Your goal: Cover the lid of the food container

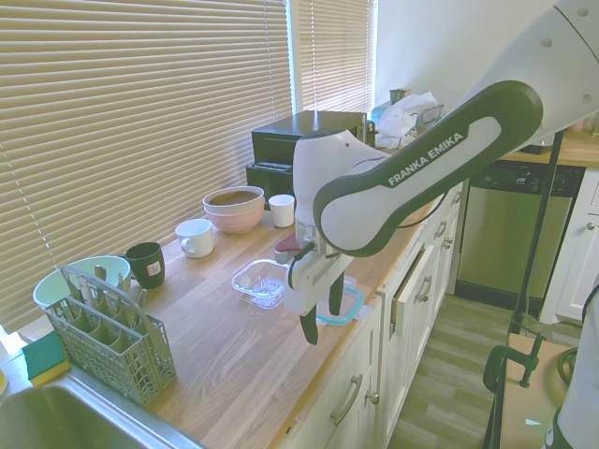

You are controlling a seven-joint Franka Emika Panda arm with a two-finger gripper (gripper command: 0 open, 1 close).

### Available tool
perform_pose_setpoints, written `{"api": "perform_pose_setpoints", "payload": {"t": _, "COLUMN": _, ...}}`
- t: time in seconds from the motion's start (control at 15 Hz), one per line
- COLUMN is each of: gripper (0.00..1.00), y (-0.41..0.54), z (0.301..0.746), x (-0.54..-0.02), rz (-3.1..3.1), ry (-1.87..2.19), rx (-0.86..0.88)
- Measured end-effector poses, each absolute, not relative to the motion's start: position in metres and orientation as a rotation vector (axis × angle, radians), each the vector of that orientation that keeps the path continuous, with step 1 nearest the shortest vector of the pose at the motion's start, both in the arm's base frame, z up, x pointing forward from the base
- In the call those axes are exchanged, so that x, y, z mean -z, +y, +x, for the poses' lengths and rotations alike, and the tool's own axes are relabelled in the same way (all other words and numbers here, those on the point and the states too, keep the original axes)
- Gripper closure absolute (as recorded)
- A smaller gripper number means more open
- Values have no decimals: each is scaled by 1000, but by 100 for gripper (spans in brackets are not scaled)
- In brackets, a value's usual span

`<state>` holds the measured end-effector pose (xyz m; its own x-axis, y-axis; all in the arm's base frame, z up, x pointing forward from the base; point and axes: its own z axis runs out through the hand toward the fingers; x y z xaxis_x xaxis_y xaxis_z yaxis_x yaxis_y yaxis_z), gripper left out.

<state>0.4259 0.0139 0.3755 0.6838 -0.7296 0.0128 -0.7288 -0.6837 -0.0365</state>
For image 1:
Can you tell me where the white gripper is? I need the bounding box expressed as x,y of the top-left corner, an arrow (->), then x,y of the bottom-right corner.
284,253 -> 350,346

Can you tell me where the teal rimmed container lid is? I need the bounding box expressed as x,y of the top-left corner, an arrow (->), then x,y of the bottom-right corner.
315,275 -> 372,328

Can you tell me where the clear glass food container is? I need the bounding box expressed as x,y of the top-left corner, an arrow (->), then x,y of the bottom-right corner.
231,258 -> 292,311

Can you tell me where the white base cabinet run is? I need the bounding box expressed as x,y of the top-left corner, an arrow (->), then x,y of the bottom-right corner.
270,180 -> 472,449

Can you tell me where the tall white cup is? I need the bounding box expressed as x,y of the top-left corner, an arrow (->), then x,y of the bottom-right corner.
268,194 -> 296,229

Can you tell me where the pink bowl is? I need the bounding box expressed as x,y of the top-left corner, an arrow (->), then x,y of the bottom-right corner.
205,205 -> 265,235

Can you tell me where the grey bowl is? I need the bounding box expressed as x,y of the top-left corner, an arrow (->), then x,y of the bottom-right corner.
202,185 -> 266,218

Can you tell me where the wide white mug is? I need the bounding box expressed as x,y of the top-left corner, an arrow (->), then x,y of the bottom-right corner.
175,218 -> 215,259

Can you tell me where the black toaster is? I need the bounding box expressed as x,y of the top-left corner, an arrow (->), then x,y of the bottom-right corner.
245,160 -> 297,210

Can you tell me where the dark green clamp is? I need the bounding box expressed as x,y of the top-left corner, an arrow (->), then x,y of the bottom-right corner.
483,332 -> 547,393

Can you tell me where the stainless steel dishwasher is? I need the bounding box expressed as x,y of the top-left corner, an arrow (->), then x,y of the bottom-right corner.
454,161 -> 586,300

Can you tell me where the dark cup with sticker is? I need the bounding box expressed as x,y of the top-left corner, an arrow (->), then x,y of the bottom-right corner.
117,241 -> 166,290

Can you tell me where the black toaster oven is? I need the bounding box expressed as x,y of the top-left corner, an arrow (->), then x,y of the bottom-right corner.
251,110 -> 369,165

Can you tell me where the grey plastic cutlery basket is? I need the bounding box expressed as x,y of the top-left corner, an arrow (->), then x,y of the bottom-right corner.
45,264 -> 178,406

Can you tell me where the brown robot stand board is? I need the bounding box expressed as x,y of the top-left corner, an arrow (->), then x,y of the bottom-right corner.
495,331 -> 581,449

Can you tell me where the narrow beige window blind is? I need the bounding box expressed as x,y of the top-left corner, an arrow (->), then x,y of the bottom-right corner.
297,0 -> 377,116

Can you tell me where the white corner cabinet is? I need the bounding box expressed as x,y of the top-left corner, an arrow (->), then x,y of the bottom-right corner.
554,166 -> 599,324

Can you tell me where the black bowl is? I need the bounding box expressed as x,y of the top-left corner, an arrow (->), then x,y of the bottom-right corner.
519,139 -> 556,156

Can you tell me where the wide beige window blind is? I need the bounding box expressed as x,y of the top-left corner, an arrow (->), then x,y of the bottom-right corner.
0,0 -> 292,336

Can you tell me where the stainless steel sink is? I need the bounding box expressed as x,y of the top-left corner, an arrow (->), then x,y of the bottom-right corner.
0,373 -> 207,449

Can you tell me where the mint green bowl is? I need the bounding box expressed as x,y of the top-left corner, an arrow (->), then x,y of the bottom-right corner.
32,254 -> 132,311

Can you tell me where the green and yellow sponge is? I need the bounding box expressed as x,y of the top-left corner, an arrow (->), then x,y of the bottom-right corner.
22,331 -> 71,387

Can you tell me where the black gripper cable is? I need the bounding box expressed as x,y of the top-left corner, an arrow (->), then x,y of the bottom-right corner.
287,189 -> 448,287

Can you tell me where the black camera stand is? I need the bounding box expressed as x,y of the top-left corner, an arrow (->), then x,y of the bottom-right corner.
508,130 -> 565,334

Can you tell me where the dark green hose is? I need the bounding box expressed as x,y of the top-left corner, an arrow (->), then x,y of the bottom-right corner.
559,348 -> 581,387

